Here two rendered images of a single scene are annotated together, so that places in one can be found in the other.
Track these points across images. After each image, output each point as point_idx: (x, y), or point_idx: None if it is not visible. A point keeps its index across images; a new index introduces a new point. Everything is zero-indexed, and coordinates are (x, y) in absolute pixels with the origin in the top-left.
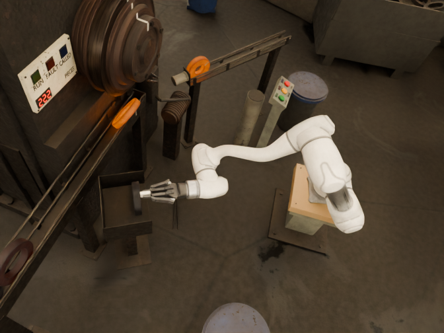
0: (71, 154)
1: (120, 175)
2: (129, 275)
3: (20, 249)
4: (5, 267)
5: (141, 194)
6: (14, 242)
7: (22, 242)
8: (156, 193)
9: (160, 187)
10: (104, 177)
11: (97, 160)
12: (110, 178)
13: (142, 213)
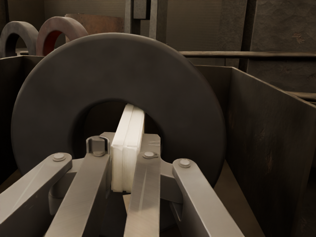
0: (295, 46)
1: (253, 93)
2: None
3: (68, 36)
4: (47, 32)
5: (121, 116)
6: (79, 24)
7: (75, 29)
8: (98, 181)
9: (157, 214)
10: (234, 80)
11: (315, 93)
12: (237, 99)
13: (16, 156)
